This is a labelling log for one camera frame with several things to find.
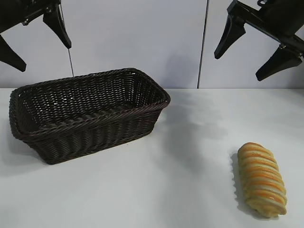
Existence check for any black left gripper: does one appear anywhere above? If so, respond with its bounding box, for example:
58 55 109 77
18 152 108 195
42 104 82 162
0 0 72 73

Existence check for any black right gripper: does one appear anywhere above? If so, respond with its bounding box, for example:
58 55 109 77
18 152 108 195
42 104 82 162
214 0 304 82

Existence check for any dark brown wicker basket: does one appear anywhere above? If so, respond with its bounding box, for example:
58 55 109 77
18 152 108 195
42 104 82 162
9 67 171 166

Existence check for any long twisted striped bread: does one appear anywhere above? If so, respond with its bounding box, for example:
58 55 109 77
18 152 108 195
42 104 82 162
237 142 287 211

